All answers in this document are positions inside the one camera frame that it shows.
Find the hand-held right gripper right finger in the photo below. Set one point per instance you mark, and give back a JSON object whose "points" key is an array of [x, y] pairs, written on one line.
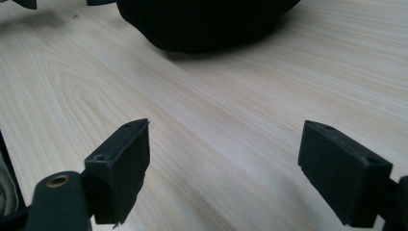
{"points": [[340, 176]]}

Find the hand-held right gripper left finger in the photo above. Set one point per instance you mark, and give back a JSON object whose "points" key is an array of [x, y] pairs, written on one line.
{"points": [[122, 173]]}

